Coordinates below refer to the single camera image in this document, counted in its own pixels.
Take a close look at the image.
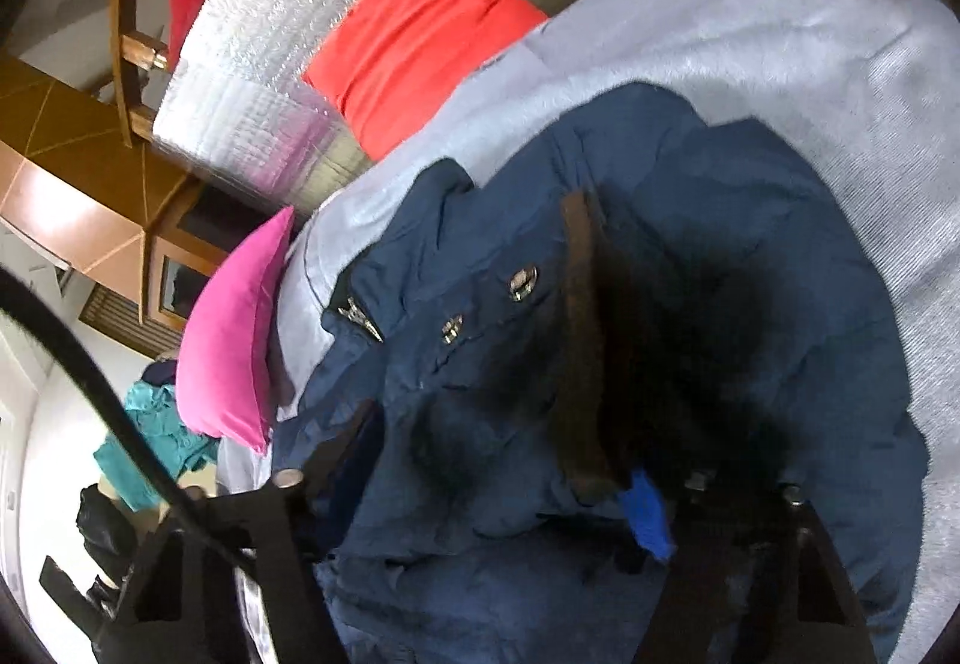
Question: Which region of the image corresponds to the black cable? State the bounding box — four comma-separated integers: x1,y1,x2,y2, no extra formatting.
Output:
0,268,260,579

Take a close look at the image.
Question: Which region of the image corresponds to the orange-red pillow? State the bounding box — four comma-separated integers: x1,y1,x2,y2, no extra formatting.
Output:
302,0,550,161

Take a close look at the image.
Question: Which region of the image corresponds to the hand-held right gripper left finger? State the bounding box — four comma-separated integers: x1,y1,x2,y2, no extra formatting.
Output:
92,469,350,664

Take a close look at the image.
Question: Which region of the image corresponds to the navy blue fur-trimmed jacket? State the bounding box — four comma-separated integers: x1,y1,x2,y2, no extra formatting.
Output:
268,82,932,664

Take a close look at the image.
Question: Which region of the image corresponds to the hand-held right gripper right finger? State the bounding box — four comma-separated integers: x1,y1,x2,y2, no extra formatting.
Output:
616,467,880,664

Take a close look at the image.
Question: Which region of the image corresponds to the light grey blanket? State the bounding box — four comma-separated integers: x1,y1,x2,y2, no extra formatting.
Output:
216,0,960,664

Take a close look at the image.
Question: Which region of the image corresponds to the black bag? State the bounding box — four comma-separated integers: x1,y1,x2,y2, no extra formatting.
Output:
75,482,140,584

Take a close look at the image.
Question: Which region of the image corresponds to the silver foil insulation mat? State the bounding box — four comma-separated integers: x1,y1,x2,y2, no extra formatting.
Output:
152,0,602,216

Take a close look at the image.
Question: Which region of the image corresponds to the teal cloth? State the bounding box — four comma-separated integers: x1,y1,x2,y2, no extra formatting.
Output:
93,381,223,513

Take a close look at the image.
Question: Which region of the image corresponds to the wooden bed frame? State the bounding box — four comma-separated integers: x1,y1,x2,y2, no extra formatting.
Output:
110,0,182,148

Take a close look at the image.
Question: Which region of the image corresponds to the wooden framed glass cabinet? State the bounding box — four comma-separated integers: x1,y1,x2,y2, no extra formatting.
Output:
78,182,242,359

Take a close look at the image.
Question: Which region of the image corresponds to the pink pillow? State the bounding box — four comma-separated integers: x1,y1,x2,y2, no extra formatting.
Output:
175,206,298,456

